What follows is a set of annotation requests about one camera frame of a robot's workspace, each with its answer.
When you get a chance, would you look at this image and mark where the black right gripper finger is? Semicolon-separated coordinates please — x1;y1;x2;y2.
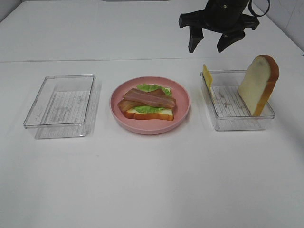
217;30;245;53
188;26;204;53

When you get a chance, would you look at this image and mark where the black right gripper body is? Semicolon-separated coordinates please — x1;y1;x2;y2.
179;0;259;38

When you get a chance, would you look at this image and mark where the yellow cheese slice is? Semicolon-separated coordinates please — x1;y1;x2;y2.
202;64;213;102

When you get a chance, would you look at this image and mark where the green lettuce leaf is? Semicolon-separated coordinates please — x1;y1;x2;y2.
134;83;171;114

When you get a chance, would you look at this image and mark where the bacon strip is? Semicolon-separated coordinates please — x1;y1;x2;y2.
123;88;176;109
118;89;165;112

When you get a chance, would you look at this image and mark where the bread slice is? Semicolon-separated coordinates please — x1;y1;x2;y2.
237;55;279;116
120;106;176;121

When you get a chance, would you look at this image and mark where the clear plastic right tray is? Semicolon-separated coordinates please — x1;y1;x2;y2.
200;70;275;131

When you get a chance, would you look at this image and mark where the clear plastic tray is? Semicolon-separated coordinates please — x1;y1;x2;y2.
23;74;100;139
200;70;275;131

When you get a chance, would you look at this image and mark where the pink round plate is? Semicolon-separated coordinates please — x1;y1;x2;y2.
110;76;190;135

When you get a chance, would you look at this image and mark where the clear plastic left tray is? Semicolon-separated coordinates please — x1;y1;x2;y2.
23;74;100;139

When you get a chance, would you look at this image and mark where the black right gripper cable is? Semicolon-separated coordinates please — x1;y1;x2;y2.
248;0;270;17

